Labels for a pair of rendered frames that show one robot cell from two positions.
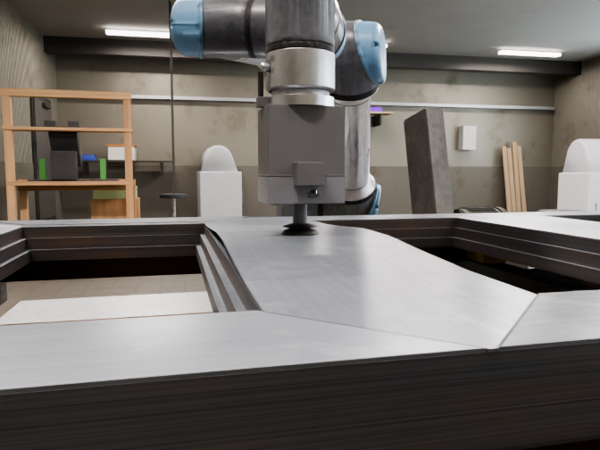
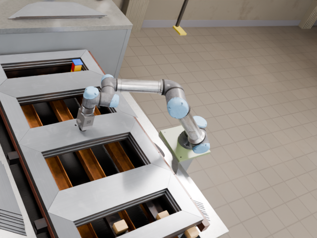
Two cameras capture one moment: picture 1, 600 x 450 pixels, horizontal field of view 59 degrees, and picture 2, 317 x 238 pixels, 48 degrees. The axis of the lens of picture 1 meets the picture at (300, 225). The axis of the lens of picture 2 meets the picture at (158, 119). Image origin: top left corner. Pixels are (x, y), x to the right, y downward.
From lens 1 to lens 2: 2.05 m
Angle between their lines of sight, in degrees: 61
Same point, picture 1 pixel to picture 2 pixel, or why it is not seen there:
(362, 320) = (26, 135)
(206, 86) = not seen: outside the picture
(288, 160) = (79, 117)
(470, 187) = not seen: outside the picture
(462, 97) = not seen: outside the picture
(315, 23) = (83, 103)
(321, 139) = (81, 119)
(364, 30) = (171, 102)
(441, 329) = (24, 140)
